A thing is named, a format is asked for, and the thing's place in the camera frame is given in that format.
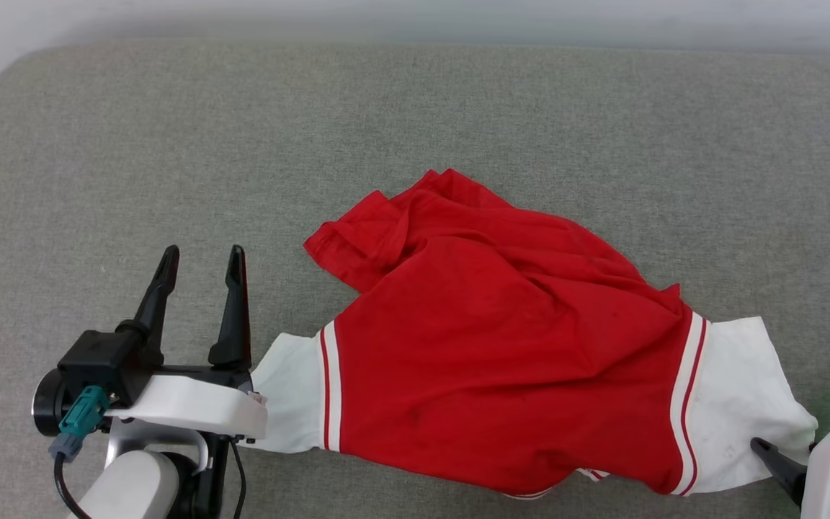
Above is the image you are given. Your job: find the thin black cable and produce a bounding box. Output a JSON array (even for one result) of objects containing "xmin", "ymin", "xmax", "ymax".
[{"xmin": 231, "ymin": 440, "xmax": 247, "ymax": 519}]

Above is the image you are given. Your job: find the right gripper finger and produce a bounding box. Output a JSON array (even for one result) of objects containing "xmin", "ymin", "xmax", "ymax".
[{"xmin": 749, "ymin": 437, "xmax": 810, "ymax": 507}]

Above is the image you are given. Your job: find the teal plug camera cable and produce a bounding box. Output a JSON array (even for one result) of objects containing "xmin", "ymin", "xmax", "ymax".
[{"xmin": 48, "ymin": 386, "xmax": 110, "ymax": 519}]

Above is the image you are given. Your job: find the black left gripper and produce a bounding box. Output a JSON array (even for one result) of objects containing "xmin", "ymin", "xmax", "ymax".
[{"xmin": 32, "ymin": 244, "xmax": 269, "ymax": 519}]

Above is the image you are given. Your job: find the red and white shirt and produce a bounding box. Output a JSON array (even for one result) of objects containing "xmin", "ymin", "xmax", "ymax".
[{"xmin": 249, "ymin": 168, "xmax": 819, "ymax": 500}]

